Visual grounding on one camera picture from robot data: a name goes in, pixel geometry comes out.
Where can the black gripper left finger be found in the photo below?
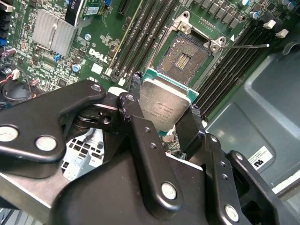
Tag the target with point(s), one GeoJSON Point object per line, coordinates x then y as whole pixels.
{"type": "Point", "coordinates": [47, 112]}

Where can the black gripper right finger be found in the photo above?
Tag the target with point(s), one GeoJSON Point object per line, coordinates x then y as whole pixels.
{"type": "Point", "coordinates": [194, 140]}

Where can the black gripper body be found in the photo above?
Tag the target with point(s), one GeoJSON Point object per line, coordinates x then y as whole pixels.
{"type": "Point", "coordinates": [105, 199]}

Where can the silver square CPU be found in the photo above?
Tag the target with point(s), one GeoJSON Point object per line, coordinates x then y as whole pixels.
{"type": "Point", "coordinates": [164, 100]}

